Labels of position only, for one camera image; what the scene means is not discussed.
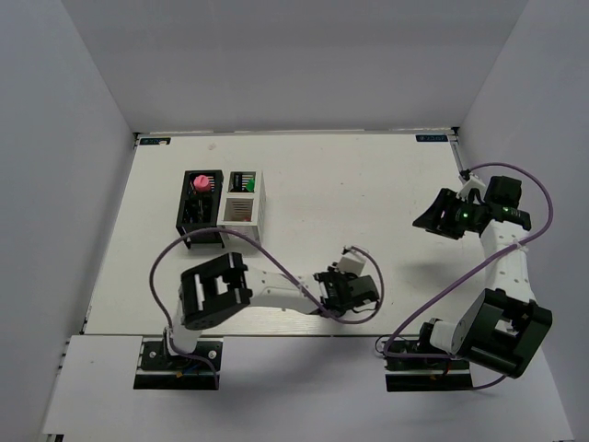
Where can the black slatted organizer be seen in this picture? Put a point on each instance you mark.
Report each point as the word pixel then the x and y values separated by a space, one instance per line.
pixel 217 178

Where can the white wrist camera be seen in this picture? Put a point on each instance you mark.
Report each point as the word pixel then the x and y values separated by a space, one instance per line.
pixel 351 261
pixel 470 182

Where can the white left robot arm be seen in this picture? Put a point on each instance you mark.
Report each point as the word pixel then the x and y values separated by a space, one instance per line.
pixel 215 291

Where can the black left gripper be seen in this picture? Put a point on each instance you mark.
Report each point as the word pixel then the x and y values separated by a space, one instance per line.
pixel 333 271

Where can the blue label sticker left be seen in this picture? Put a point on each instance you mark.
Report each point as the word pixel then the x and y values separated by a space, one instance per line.
pixel 154 141

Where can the white slatted organizer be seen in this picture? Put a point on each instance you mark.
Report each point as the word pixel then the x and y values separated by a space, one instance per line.
pixel 244 211

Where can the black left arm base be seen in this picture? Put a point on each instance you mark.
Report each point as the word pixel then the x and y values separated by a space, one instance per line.
pixel 157 370

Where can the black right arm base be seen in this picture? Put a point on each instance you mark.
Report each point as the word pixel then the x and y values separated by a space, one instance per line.
pixel 423 374

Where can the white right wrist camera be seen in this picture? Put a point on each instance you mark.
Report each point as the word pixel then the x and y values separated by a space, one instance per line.
pixel 470 182

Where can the blue label sticker right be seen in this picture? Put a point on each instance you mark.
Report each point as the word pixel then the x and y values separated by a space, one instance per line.
pixel 431 138

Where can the blue label sticker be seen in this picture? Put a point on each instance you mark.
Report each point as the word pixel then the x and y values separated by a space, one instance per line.
pixel 431 138
pixel 154 141

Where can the pink capped clear tube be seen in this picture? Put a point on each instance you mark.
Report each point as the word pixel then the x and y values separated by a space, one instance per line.
pixel 201 183

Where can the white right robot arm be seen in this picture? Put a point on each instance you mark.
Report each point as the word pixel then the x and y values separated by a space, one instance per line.
pixel 504 326

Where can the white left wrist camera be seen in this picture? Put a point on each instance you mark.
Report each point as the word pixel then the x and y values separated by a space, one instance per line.
pixel 351 261

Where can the black handled scissors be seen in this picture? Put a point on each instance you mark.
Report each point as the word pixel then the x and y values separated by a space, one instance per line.
pixel 198 209

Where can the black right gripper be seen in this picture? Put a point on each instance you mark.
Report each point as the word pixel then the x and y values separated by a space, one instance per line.
pixel 432 219

